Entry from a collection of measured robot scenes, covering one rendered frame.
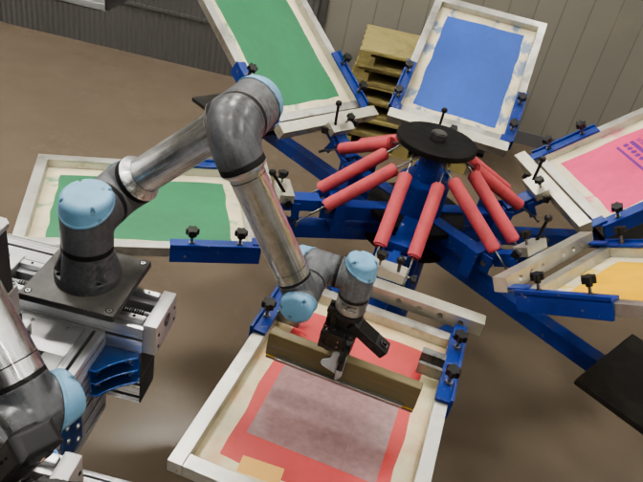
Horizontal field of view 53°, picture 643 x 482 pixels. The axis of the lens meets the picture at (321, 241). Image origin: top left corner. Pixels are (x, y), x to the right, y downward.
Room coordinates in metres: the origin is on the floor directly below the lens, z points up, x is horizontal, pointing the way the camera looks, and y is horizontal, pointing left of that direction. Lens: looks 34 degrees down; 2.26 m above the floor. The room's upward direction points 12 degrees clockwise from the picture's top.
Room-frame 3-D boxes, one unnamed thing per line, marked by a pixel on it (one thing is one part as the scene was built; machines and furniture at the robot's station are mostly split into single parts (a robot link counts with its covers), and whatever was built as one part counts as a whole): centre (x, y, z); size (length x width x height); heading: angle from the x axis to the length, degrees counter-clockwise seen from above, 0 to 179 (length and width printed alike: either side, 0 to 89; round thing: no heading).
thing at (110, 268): (1.15, 0.52, 1.31); 0.15 x 0.15 x 0.10
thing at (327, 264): (1.19, 0.00, 1.39); 0.11 x 0.11 x 0.08; 82
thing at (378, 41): (5.23, -0.51, 0.41); 1.15 x 0.80 x 0.82; 87
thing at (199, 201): (1.97, 0.52, 1.05); 1.08 x 0.61 x 0.23; 108
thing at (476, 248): (2.26, -0.34, 0.99); 0.82 x 0.79 x 0.12; 168
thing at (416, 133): (2.26, -0.34, 0.68); 0.40 x 0.40 x 1.35
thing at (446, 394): (1.40, -0.45, 0.98); 0.30 x 0.05 x 0.07; 168
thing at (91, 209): (1.16, 0.52, 1.42); 0.13 x 0.12 x 0.14; 172
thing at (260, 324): (1.52, 0.09, 0.98); 0.30 x 0.05 x 0.07; 168
